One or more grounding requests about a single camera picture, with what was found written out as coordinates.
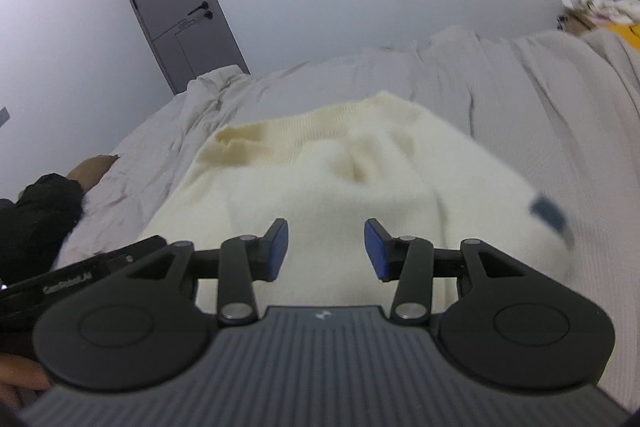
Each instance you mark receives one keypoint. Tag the person's left hand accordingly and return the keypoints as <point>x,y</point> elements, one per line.
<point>20,374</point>

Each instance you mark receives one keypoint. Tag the cream sweater with blue stripes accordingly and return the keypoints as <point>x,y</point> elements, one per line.
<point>350,167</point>

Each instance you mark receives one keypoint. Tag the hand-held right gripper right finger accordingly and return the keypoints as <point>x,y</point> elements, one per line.
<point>377,252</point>

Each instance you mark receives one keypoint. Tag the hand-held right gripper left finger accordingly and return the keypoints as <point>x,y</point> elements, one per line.
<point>276,252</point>

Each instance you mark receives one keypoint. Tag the grey bed duvet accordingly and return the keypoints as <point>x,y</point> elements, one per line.
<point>500,82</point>

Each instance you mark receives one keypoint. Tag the brown pillow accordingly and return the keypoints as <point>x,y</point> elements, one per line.
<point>92,172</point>

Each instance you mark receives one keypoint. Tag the yellow printed cloth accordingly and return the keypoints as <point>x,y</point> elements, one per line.
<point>625,32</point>

